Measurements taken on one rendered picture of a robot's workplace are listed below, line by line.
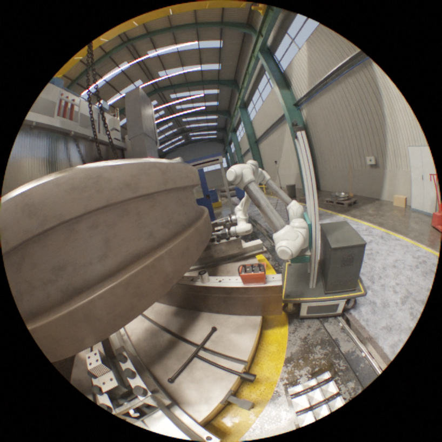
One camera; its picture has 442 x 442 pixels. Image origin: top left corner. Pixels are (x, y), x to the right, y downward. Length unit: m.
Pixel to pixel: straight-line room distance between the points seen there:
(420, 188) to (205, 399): 6.27
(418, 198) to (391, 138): 2.27
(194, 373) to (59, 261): 1.13
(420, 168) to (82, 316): 6.67
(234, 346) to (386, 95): 7.53
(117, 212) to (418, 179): 6.47
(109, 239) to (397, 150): 7.23
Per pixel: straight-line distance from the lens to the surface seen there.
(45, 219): 0.86
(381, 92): 7.20
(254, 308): 1.36
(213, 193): 9.76
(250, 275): 1.10
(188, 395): 1.25
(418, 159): 5.93
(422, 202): 6.02
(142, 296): 0.98
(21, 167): 3.92
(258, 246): 2.32
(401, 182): 6.73
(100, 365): 1.00
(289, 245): 0.94
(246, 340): 1.31
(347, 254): 1.37
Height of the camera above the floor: 1.45
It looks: 14 degrees down
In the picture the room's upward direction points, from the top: 14 degrees counter-clockwise
